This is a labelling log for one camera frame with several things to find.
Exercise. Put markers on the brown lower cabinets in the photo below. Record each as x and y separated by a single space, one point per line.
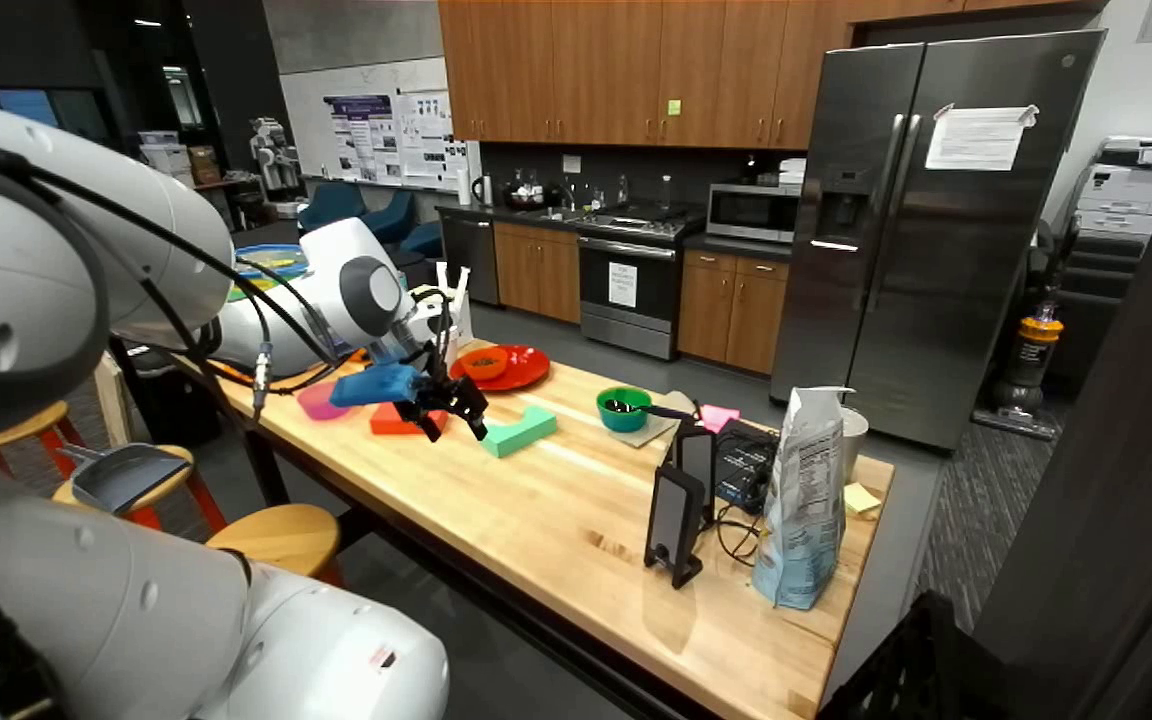
731 308

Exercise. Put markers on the yellow upright vacuum cleaner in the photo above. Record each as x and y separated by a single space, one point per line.
1033 355

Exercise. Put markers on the plastic tub blue lid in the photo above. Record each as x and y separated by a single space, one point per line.
277 260

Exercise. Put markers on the black upright device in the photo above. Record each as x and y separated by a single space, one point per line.
696 463

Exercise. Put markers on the black dishwasher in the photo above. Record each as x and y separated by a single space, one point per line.
470 258

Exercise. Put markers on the white paper cup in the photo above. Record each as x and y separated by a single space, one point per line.
854 441

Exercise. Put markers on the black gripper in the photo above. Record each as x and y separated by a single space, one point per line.
440 374

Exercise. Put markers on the black oven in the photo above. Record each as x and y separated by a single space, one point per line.
624 285

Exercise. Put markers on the green bowl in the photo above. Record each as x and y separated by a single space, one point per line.
621 408

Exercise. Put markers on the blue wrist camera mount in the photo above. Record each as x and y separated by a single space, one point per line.
378 385

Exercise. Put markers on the white wall poster board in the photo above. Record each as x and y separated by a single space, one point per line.
378 134

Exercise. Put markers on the brown upper cabinets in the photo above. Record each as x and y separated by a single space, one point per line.
603 66

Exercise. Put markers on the white blue coffee bag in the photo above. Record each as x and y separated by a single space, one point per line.
801 521

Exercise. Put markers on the stainless steel refrigerator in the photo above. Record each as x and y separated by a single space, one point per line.
937 267

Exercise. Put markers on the pink cup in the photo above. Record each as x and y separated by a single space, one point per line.
321 403

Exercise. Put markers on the orange foam block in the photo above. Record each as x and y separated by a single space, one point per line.
390 427

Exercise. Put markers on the silver microwave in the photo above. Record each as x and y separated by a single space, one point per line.
749 213

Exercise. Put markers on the yellow sticky notes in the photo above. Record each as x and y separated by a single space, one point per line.
860 499

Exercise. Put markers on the grey office printer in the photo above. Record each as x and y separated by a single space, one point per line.
1120 213

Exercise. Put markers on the pink sticky notes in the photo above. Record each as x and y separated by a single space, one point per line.
716 419

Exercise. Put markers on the paper sheet on refrigerator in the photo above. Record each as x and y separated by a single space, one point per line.
977 139

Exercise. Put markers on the small black box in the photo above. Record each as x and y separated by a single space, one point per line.
747 466

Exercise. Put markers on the brown cabinets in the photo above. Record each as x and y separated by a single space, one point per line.
731 308
603 66

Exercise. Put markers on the black phone on stand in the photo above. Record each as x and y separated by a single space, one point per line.
674 521

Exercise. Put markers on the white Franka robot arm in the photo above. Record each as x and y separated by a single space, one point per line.
16 267

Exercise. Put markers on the green foam block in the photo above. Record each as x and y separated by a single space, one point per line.
517 435

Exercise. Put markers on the red plate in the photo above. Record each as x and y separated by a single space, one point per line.
514 370

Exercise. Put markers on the blue lounge chair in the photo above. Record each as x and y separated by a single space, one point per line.
378 221

